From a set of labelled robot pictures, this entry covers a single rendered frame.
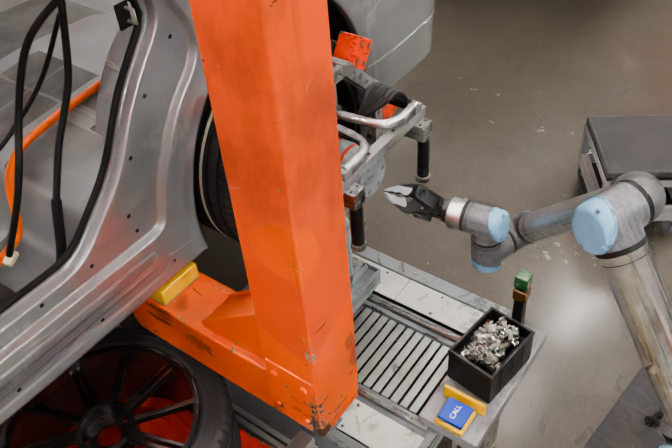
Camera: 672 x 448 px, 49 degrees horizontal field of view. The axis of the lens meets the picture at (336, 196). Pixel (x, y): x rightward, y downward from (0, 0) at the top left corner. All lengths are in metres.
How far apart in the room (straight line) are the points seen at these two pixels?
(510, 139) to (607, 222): 2.04
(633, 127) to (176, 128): 2.02
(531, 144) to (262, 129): 2.51
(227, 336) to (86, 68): 0.96
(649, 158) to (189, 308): 1.88
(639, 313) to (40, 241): 1.52
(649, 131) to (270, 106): 2.25
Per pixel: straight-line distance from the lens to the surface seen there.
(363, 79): 2.16
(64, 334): 1.84
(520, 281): 2.07
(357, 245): 1.98
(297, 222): 1.37
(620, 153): 3.10
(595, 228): 1.69
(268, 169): 1.31
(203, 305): 2.03
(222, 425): 2.00
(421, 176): 2.20
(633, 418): 2.30
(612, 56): 4.42
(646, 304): 1.76
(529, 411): 2.61
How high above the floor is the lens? 2.15
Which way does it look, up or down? 40 degrees down
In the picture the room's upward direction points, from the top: 5 degrees counter-clockwise
